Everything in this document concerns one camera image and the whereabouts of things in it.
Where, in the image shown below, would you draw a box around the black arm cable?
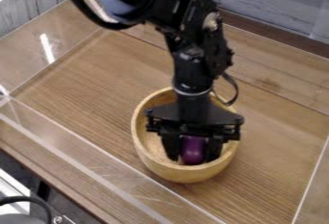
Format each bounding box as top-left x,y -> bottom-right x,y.
211,72 -> 241,107

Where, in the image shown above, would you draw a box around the clear acrylic enclosure walls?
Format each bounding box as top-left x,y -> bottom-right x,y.
0,3 -> 329,224

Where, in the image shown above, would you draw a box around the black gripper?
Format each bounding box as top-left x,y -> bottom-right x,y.
146,87 -> 245,162

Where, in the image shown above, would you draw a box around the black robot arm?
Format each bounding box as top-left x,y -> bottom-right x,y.
71,0 -> 245,165

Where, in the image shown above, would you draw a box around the purple toy eggplant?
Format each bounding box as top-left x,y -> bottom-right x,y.
181,136 -> 207,165

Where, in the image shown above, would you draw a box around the black cable bottom left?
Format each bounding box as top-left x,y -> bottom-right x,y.
0,195 -> 52,224

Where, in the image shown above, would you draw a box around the oval wooden bowl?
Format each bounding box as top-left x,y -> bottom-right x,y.
131,87 -> 241,184

